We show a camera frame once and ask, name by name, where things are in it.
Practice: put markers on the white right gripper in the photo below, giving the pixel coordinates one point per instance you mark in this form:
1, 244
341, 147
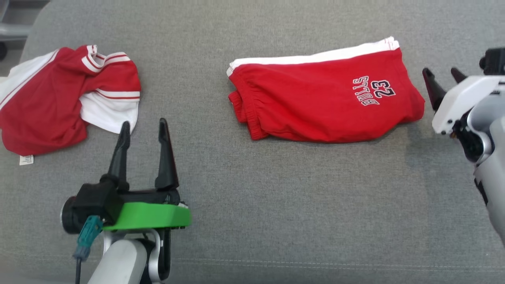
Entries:
461, 98

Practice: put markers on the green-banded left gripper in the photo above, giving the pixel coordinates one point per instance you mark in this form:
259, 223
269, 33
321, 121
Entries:
150, 215

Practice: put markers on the red white Bulls jersey shirt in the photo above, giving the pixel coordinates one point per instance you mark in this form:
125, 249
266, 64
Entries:
47, 102

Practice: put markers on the red Bulls 23 shorts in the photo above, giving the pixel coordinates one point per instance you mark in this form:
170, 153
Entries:
315, 102

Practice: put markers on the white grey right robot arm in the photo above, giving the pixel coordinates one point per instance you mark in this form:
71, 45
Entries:
493, 165

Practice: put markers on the grey fabric sofa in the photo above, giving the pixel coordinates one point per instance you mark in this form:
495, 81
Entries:
276, 197

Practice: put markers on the black caster wheel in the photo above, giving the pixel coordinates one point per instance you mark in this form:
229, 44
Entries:
2, 51

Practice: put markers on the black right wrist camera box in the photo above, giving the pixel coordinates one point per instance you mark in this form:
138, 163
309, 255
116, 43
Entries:
495, 61

